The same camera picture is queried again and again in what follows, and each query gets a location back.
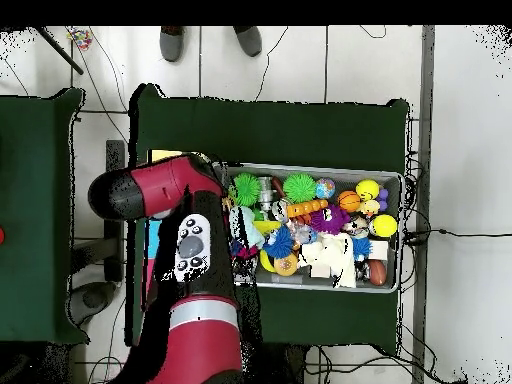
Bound purple furry monster toy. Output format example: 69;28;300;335
310;204;352;236

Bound wire mesh bin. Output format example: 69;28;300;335
217;163;405;296

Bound wooden box with three holes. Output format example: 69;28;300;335
143;149;187;314

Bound orange plastic toy block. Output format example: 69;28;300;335
286;199;330;221

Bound green spiky ball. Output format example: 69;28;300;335
230;173;263;208
282;171;318;205

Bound dark green table cloth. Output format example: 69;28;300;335
0;87;85;345
127;83;413;353

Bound yellow ball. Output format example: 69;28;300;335
356;179;381;201
370;213;399;239

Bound small colourful floor toy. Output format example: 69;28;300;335
65;27;93;51

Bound thin black rod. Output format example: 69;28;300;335
31;26;85;75

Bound mint green foam cloth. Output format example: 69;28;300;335
231;205;266;251

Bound cream knitted cloth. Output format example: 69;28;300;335
299;234;357;289

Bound grey round stand base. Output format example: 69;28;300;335
67;279;121;325

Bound orange toy basketball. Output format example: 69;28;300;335
336;189;363;214

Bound blue spiky ball with eyes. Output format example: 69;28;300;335
264;226;297;259

